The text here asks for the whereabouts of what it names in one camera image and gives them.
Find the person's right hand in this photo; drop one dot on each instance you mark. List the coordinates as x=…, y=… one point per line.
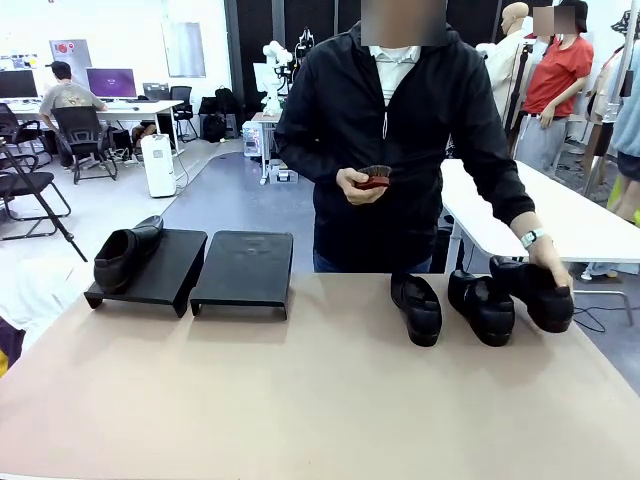
x=350, y=187

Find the person's left hand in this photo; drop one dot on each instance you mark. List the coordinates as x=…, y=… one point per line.
x=550, y=262

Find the red-brown shoe brush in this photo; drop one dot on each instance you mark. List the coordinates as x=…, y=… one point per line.
x=377, y=177

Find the black leather dress shoe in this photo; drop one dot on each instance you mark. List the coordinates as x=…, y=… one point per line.
x=540, y=300
x=422, y=320
x=117, y=260
x=487, y=320

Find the person's right forearm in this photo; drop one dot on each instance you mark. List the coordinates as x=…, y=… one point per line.
x=305, y=160

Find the person's left forearm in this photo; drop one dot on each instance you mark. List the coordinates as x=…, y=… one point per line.
x=510, y=200

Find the black shoe stand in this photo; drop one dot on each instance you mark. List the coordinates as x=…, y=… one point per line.
x=170, y=270
x=240, y=275

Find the white wristwatch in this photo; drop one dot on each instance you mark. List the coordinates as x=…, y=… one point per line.
x=531, y=239

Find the person in black jacket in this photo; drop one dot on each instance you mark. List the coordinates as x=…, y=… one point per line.
x=400, y=125

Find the lit computer tower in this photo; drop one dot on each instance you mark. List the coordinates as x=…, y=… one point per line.
x=252, y=140

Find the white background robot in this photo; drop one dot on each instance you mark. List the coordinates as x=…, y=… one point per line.
x=274, y=75

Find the black bag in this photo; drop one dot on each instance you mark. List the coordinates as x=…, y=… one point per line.
x=214, y=127

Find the black backpack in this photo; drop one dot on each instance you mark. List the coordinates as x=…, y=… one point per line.
x=226, y=100

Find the beige coat on rack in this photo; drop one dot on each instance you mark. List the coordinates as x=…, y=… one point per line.
x=602, y=100

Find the black office chair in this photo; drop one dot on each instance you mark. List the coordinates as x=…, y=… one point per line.
x=20, y=132
x=80, y=130
x=181, y=97
x=25, y=182

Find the white air purifier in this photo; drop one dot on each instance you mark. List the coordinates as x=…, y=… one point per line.
x=159, y=165

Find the mannequin in beige jacket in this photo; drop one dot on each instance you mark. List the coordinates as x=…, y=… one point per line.
x=502, y=65

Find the white office desk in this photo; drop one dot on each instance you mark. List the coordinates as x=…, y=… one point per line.
x=145, y=105

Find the computer monitor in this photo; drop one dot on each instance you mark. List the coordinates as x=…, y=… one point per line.
x=111, y=82
x=17, y=84

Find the black tripod leg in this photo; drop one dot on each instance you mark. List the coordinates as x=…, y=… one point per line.
x=60, y=227

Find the seated man in beige shirt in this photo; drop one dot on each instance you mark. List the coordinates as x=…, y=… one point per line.
x=67, y=95

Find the grey poster board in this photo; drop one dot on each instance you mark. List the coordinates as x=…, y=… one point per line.
x=70, y=55

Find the purple and yellow cloth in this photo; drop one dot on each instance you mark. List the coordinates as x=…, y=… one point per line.
x=10, y=340

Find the grey wall panel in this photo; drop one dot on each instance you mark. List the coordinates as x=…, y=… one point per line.
x=186, y=50

